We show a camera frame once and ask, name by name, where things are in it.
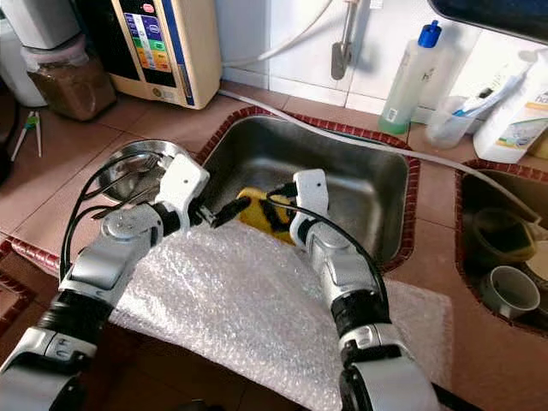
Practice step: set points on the clear jar of brown powder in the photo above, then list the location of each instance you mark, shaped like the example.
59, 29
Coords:
73, 86

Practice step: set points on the pale grey cup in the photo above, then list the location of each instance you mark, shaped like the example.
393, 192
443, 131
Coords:
509, 293

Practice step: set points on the white printed detergent bottle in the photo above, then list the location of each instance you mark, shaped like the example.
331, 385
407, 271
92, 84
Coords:
514, 124

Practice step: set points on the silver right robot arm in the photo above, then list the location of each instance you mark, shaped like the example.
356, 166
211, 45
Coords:
342, 274

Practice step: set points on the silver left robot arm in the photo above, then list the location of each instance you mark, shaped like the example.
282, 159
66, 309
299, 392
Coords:
116, 257

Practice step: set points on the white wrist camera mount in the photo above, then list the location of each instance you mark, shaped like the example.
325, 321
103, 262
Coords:
310, 205
181, 184

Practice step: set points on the white grinder motor unit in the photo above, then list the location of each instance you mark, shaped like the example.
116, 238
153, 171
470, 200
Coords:
43, 21

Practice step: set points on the metal tap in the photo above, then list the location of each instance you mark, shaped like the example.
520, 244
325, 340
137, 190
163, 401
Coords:
342, 56

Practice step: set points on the black pan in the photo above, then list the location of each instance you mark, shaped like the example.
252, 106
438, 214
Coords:
497, 13

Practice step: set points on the clear bottle with blue cap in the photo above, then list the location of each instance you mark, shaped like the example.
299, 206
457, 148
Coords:
409, 86

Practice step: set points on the dark green bowl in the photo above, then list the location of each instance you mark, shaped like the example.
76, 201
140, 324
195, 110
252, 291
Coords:
501, 235

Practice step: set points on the beige cup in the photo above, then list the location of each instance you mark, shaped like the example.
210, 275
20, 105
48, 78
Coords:
543, 261

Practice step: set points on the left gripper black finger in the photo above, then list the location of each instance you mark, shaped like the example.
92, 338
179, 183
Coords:
231, 211

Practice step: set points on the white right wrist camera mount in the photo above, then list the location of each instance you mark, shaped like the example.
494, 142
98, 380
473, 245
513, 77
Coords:
310, 205

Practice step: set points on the wide steel sink basin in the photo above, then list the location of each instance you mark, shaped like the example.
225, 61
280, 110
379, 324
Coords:
360, 180

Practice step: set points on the white bottle with green cap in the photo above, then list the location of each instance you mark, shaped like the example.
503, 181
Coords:
17, 73

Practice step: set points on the white and blue toothbrush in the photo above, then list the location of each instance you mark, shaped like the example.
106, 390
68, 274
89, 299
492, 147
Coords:
488, 98

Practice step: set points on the beige water purifier appliance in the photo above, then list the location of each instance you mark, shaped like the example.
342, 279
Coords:
158, 47

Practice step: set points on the yellow dish sponge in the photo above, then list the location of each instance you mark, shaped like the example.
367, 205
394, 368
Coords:
250, 223

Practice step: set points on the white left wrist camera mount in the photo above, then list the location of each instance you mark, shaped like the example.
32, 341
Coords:
181, 184

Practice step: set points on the clear plastic cup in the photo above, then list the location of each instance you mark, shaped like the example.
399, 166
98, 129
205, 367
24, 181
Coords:
445, 128

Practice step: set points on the stainless steel bowl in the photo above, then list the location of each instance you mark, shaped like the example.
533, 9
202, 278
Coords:
120, 150

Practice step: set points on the clear bubble wrap sheet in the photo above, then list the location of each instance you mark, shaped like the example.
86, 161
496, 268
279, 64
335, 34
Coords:
248, 308

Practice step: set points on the white and green tongs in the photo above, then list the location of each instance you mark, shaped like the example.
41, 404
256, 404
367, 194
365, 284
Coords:
30, 128

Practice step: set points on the silver metal spoon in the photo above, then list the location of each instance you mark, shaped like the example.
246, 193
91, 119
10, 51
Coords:
98, 204

